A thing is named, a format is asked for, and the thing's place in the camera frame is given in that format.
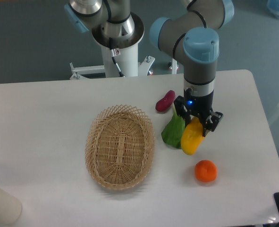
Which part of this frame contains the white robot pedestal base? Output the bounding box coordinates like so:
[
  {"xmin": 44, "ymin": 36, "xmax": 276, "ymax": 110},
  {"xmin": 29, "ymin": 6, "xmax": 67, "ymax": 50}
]
[{"xmin": 70, "ymin": 12, "xmax": 155, "ymax": 80}]

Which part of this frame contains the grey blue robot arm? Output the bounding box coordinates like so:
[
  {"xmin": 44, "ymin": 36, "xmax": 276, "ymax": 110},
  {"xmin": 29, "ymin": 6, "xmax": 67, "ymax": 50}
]
[{"xmin": 64, "ymin": 0, "xmax": 234, "ymax": 136}]

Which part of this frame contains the yellow mango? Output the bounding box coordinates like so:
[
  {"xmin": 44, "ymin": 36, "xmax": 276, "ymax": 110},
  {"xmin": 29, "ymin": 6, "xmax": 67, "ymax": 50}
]
[{"xmin": 181, "ymin": 117, "xmax": 204, "ymax": 155}]

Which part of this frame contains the orange tangerine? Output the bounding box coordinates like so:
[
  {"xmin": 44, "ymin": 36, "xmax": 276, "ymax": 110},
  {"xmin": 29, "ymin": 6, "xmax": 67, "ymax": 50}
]
[{"xmin": 194, "ymin": 160, "xmax": 218, "ymax": 183}]

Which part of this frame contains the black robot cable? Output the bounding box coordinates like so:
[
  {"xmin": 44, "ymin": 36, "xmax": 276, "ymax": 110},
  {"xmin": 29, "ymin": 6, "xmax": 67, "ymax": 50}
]
[{"xmin": 109, "ymin": 37, "xmax": 125, "ymax": 78}]

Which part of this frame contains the green leafy vegetable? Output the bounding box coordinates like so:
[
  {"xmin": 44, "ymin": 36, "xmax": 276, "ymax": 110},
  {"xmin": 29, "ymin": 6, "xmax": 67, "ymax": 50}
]
[{"xmin": 161, "ymin": 106, "xmax": 185, "ymax": 149}]

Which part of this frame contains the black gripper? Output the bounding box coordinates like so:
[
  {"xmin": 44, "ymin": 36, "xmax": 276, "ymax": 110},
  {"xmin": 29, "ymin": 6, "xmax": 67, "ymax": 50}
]
[{"xmin": 174, "ymin": 88, "xmax": 224, "ymax": 137}]

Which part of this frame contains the purple sweet potato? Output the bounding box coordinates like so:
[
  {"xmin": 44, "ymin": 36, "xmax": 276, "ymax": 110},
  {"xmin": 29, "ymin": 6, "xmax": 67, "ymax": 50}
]
[{"xmin": 155, "ymin": 90, "xmax": 175, "ymax": 112}]

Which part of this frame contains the woven wicker basket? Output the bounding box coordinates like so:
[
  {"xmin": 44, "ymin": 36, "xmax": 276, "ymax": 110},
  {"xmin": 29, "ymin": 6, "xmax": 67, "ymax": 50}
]
[{"xmin": 85, "ymin": 105, "xmax": 155, "ymax": 190}]

